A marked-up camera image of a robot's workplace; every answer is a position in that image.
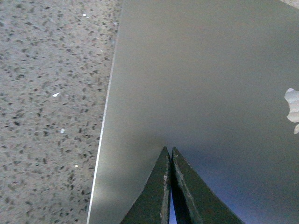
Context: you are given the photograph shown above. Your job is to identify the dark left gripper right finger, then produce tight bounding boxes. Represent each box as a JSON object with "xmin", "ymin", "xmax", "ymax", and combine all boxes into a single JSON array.
[{"xmin": 171, "ymin": 147, "xmax": 244, "ymax": 224}]

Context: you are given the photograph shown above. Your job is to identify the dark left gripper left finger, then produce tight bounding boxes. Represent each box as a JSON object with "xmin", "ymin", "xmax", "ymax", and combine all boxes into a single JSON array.
[{"xmin": 121, "ymin": 147, "xmax": 171, "ymax": 224}]

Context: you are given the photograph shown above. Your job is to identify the grey laptop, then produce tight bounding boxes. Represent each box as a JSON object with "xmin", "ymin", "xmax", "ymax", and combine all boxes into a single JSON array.
[{"xmin": 87, "ymin": 0, "xmax": 299, "ymax": 224}]

